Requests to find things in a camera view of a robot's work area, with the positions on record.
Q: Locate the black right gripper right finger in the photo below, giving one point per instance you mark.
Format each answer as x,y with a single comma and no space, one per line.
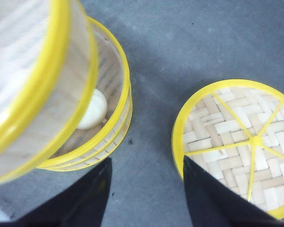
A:
211,204

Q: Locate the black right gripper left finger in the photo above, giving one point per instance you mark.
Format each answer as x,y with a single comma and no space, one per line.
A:
83,204

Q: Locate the woven bamboo steamer lid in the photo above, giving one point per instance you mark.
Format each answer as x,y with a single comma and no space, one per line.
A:
234,130

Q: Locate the bamboo steamer basket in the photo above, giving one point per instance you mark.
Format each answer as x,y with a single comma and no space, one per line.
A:
48,71
90,146

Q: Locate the white bun front left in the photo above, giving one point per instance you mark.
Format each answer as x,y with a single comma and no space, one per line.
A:
95,112

